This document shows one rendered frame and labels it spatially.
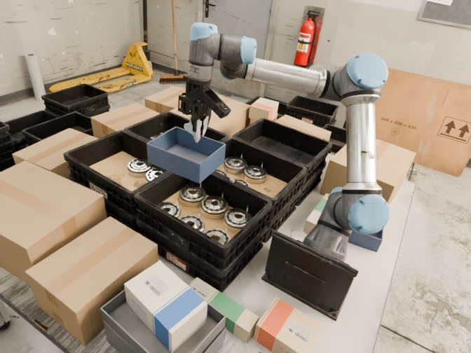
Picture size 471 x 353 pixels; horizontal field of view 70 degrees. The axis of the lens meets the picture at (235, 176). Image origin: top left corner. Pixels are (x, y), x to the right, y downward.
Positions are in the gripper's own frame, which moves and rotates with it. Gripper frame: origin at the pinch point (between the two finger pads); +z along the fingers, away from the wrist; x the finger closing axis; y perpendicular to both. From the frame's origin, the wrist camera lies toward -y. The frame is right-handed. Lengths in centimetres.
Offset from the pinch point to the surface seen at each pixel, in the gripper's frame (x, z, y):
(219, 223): -0.6, 29.7, -11.8
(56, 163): 14, 28, 60
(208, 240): 18.0, 21.4, -19.0
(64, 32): -180, 34, 330
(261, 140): -68, 24, 7
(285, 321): 17, 37, -48
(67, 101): -78, 57, 187
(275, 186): -34.6, 26.8, -17.9
